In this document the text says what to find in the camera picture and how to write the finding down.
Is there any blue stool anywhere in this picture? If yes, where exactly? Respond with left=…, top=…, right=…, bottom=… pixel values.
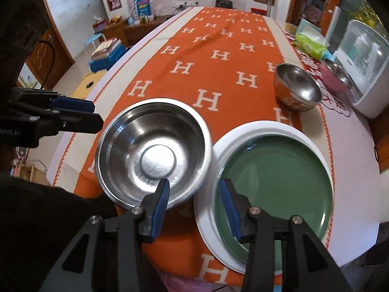
left=83, top=33, right=107, bottom=55

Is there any deep steel bowl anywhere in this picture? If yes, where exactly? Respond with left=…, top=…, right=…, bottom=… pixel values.
left=275, top=93, right=319, bottom=112
left=273, top=63, right=323, bottom=105

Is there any stack of books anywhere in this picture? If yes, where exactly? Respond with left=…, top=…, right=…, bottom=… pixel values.
left=90, top=37, right=122, bottom=60

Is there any white sterilizer cabinet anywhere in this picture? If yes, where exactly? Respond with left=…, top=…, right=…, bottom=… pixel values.
left=334, top=19, right=389, bottom=119

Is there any white plate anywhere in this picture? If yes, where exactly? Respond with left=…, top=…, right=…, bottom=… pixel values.
left=194, top=121, right=334, bottom=272

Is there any pink bowl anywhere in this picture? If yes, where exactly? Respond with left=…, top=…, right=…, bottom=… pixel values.
left=319, top=58, right=355, bottom=95

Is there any green wet wipes pack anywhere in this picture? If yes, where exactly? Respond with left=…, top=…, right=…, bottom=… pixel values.
left=293, top=32, right=330, bottom=61

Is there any wide shallow steel bowl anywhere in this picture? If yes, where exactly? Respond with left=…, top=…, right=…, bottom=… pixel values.
left=95, top=98, right=212, bottom=210

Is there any orange printed blanket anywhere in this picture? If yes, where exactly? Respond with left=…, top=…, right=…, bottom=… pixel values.
left=52, top=6, right=335, bottom=286

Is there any yellow stool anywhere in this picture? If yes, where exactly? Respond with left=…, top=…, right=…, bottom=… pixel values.
left=71, top=73, right=105, bottom=99

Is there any black cable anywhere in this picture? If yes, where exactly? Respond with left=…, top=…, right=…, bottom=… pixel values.
left=39, top=41, right=56, bottom=90

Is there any wooden television cabinet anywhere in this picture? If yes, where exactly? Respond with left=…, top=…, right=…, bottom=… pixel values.
left=100, top=15, right=174, bottom=47

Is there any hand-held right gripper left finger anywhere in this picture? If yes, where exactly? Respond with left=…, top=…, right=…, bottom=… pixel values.
left=39, top=178, right=171, bottom=292

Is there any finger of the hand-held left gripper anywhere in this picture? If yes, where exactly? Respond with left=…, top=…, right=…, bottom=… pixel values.
left=39, top=113, right=104, bottom=135
left=50, top=96, right=95, bottom=114

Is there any green plate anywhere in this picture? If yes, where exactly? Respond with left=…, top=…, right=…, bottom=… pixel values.
left=214, top=135, right=333, bottom=265

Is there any wooden furniture frame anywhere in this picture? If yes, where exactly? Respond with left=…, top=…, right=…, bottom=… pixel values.
left=368, top=116, right=389, bottom=174

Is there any person's dark clothing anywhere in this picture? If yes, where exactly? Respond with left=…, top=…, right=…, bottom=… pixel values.
left=0, top=146, right=122, bottom=292

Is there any blue toy box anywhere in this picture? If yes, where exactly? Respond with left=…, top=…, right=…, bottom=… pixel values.
left=134, top=0, right=152, bottom=18

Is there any teal tissue box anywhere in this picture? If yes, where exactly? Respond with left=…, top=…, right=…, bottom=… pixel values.
left=296, top=18, right=321, bottom=37

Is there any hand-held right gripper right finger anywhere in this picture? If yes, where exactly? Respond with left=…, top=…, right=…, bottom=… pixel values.
left=220, top=179, right=353, bottom=292

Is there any pink printed table cover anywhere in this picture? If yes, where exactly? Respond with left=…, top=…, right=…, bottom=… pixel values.
left=283, top=21, right=382, bottom=268

